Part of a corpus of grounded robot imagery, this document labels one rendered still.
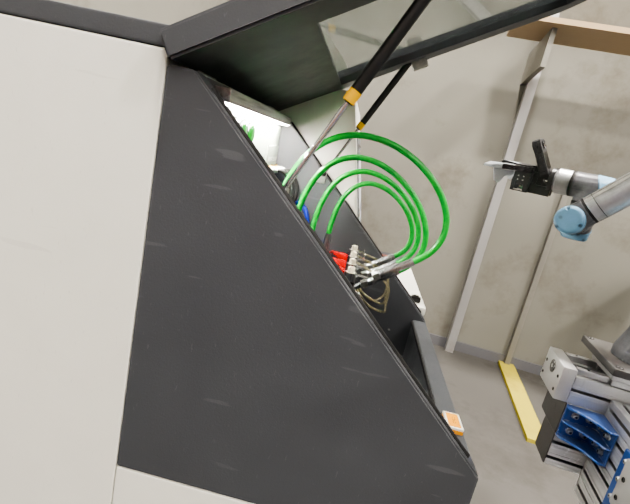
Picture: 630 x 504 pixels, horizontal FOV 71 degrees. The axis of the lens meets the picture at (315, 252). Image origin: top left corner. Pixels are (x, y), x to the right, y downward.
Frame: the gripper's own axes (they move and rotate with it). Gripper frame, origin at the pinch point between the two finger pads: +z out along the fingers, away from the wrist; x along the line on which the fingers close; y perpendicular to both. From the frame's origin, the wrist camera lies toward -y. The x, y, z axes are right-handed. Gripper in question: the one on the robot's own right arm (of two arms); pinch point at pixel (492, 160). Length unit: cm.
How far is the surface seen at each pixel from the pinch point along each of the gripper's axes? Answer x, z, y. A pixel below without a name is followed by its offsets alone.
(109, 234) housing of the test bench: -120, 13, 10
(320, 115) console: -48, 35, -8
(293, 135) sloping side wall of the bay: -55, 38, -2
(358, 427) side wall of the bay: -99, -24, 34
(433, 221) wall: 179, 94, 71
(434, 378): -65, -22, 42
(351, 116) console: -43, 28, -9
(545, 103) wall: 216, 46, -27
